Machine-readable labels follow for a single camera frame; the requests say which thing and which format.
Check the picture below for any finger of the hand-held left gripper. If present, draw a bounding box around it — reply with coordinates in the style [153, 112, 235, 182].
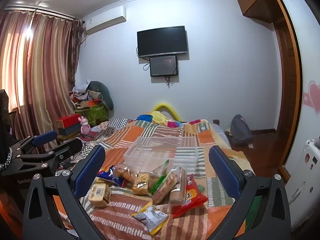
[11, 131, 58, 155]
[15, 138, 83, 170]

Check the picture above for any red snack packet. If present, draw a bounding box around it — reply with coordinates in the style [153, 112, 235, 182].
[171, 174, 208, 218]

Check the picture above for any orange patchwork blanket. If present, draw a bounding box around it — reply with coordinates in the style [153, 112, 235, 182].
[50, 117, 254, 240]

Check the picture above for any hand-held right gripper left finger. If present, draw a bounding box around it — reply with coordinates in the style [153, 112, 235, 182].
[22, 144, 115, 240]

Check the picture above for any yellow curved cushion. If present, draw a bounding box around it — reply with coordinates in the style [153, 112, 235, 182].
[152, 102, 183, 122]

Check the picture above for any red gift box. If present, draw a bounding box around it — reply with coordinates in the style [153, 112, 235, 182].
[56, 113, 83, 129]

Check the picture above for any large pink hearts sticker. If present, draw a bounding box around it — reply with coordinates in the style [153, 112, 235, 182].
[302, 80, 320, 115]

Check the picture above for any clear bag of cookies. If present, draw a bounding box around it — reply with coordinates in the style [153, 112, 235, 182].
[115, 163, 138, 183]

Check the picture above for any green-edged clear snack bag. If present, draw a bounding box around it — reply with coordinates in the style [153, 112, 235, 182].
[149, 159, 170, 194]

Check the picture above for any yellow multicoloured blanket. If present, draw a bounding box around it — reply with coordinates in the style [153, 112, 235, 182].
[136, 111, 181, 128]

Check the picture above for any white appliance with stickers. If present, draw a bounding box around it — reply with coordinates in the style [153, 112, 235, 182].
[285, 137, 320, 233]

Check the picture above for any white wardrobe door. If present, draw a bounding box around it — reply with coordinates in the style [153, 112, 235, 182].
[272, 0, 320, 230]

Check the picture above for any pink striped biscuit packet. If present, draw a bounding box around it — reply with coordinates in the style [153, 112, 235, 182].
[152, 167, 180, 204]

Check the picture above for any blue snack packet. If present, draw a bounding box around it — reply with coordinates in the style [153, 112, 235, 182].
[96, 165, 125, 187]

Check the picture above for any grey and yellow snack packet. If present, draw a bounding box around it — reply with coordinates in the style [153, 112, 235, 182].
[132, 201, 169, 236]

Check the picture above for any clear plastic storage container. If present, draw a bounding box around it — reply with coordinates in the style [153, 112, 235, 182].
[123, 136, 198, 175]

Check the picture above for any small black wall monitor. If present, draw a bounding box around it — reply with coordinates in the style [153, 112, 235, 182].
[149, 55, 178, 77]

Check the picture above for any square cake packet with barcode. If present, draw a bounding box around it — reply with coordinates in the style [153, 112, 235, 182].
[87, 182, 112, 208]

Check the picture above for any yellow cake packet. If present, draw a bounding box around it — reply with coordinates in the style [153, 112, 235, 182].
[132, 171, 150, 195]

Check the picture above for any pink plush toy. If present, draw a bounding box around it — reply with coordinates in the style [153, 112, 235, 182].
[78, 116, 91, 137]

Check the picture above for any round biscuit tube packet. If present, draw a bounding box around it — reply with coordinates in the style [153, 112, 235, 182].
[169, 168, 187, 204]

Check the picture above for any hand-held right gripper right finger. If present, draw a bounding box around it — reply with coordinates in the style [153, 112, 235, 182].
[207, 145, 292, 240]

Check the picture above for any pink striped curtain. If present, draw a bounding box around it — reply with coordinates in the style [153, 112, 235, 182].
[0, 9, 84, 142]

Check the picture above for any grey-green pillow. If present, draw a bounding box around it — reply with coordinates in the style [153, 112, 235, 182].
[86, 81, 114, 110]

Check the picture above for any checkered patterned quilt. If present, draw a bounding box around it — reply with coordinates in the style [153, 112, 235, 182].
[82, 117, 132, 145]

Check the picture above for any dark flat box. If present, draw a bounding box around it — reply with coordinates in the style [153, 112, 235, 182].
[58, 126, 83, 137]

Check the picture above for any brown wooden door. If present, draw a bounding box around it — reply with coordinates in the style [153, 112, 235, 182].
[273, 17, 301, 167]

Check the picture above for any white air conditioner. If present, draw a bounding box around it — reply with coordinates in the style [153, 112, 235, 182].
[84, 6, 127, 34]

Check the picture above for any grey backpack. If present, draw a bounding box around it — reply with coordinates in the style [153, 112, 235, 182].
[230, 114, 253, 147]

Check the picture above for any black wall television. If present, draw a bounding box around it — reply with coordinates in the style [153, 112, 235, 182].
[137, 26, 188, 58]

